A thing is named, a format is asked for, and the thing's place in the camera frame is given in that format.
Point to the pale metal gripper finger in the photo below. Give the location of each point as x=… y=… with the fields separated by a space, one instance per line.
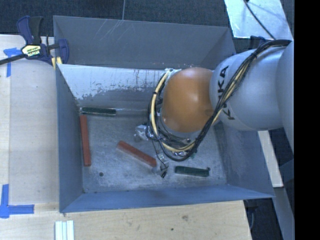
x=157 y=169
x=163 y=164

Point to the dark green flat block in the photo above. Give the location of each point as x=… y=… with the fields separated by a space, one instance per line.
x=98 y=111
x=191 y=171

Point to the red-brown flat block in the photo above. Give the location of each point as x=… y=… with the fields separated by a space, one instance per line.
x=136 y=153
x=85 y=141

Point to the grey metal bin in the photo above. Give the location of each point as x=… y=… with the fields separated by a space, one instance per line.
x=120 y=174

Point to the pale wood board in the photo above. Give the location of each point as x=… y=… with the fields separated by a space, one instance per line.
x=32 y=134

